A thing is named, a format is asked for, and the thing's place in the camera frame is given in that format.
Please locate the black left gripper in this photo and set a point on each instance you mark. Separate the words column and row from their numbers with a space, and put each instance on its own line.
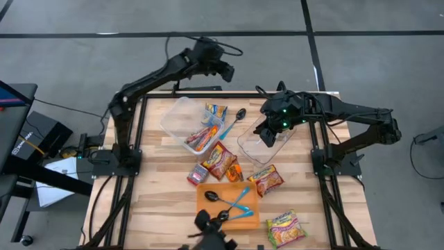
column 208, row 55

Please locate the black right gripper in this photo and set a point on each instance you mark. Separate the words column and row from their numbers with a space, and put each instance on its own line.
column 284, row 107

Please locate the red yellow noodle packet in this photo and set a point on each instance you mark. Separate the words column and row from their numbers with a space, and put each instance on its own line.
column 267, row 180

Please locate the orange noodle packet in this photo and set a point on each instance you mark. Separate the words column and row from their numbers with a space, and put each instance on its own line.
column 209, row 135

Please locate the clear plastic container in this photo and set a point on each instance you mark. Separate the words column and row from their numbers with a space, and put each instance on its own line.
column 180, row 118

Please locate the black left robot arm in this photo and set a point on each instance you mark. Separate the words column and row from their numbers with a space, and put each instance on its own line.
column 149, row 74

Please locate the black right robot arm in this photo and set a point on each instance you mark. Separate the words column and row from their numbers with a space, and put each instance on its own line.
column 354, row 111

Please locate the small orange snack packet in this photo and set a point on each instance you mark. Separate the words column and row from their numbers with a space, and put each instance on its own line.
column 235, row 172

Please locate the blue yellow noodle packet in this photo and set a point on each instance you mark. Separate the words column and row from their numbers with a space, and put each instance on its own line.
column 218, row 111

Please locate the orange translucent plastic tray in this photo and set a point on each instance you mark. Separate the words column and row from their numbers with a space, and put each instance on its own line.
column 215, row 189

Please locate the black blurry handheld device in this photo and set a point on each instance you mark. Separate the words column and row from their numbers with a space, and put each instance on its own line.
column 211, row 239

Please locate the black power brick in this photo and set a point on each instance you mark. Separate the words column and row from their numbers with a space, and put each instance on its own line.
column 91, row 140

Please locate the yellow black device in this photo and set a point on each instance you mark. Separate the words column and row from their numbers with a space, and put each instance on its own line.
column 69, row 153

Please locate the black box white logo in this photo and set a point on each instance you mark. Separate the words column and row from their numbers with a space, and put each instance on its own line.
column 45, row 132

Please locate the blue red screen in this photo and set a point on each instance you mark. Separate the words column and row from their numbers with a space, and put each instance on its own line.
column 8, row 99

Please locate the black desk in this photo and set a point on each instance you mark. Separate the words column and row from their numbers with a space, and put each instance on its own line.
column 14, row 132

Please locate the white paper sheet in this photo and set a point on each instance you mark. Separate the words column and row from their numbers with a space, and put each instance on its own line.
column 52, row 196

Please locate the black caster wheel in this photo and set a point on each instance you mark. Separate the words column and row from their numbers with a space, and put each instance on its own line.
column 26, row 240

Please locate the black rear bracket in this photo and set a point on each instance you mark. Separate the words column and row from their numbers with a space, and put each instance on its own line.
column 201, row 88

